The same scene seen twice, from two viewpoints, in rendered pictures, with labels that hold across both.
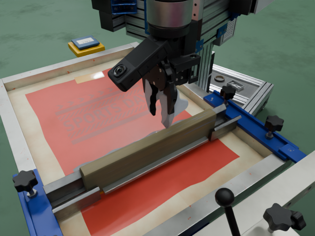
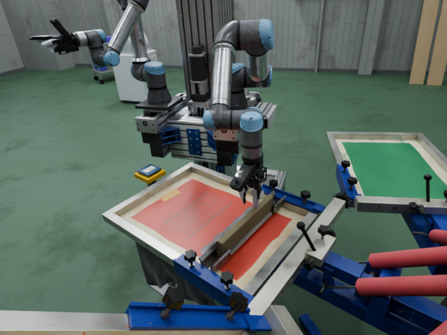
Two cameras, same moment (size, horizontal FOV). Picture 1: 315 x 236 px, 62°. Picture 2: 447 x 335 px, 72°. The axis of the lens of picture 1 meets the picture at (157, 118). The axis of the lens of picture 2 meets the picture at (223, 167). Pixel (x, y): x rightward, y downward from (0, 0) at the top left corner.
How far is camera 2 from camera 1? 0.68 m
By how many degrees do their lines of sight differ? 17
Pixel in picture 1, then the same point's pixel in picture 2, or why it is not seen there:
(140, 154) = (243, 227)
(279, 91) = (291, 176)
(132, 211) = (248, 261)
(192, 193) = (275, 243)
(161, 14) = (251, 153)
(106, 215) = (234, 267)
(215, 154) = (278, 221)
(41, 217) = (205, 274)
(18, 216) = not seen: outside the picture
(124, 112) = (209, 211)
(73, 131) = (184, 230)
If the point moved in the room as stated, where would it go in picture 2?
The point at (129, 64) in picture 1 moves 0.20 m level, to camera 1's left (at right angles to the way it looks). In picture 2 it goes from (239, 178) to (183, 191)
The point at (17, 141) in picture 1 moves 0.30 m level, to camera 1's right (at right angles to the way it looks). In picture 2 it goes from (156, 244) to (229, 225)
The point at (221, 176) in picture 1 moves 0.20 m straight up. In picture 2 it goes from (287, 231) to (289, 191)
